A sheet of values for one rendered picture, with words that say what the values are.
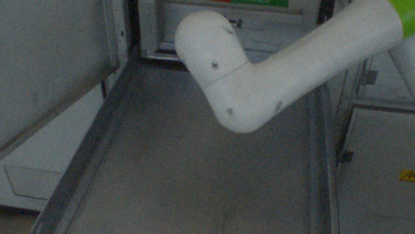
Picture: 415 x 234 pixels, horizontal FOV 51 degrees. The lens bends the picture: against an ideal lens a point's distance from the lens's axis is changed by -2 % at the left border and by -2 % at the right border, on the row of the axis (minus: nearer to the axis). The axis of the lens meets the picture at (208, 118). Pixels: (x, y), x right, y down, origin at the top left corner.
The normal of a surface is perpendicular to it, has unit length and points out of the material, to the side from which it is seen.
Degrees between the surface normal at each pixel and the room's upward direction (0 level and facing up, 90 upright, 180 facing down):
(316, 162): 0
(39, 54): 90
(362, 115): 90
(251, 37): 90
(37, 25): 90
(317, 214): 0
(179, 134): 0
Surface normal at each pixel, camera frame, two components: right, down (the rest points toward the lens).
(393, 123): -0.16, 0.62
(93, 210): 0.02, -0.78
